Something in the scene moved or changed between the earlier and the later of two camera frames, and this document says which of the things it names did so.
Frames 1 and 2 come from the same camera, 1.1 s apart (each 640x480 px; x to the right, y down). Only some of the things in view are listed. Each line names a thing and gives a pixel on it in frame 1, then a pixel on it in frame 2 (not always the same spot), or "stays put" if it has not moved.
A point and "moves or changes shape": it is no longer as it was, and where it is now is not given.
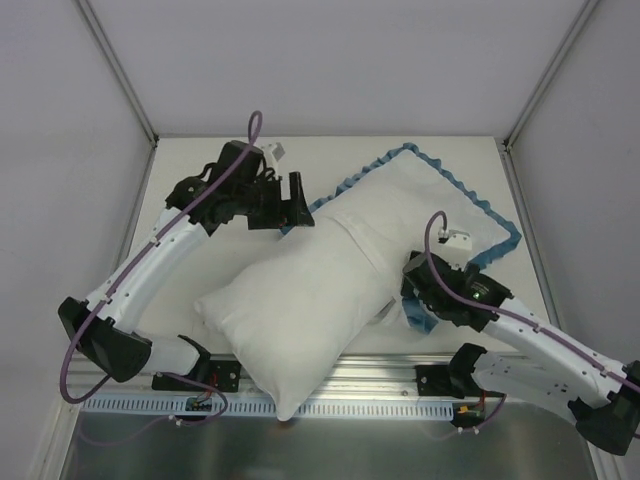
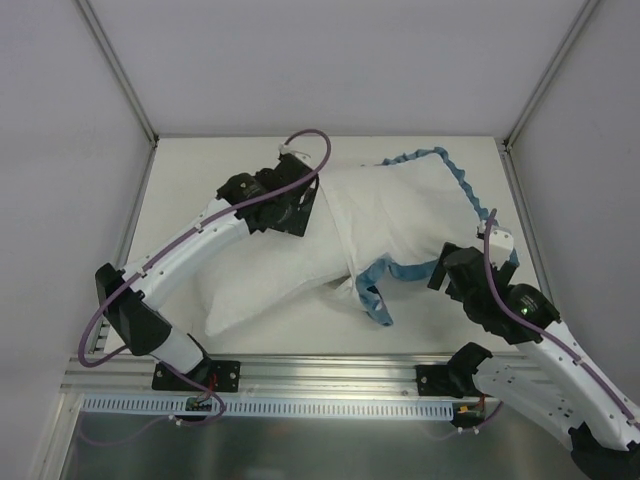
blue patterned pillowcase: x=406 y=205 moves or changes shape
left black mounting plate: x=225 y=374 stays put
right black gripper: x=417 y=288 -> x=445 y=267
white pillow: x=287 y=312 moves or changes shape
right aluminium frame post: x=553 y=65 stays put
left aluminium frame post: x=119 y=72 stays put
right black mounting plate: x=434 y=380 stays put
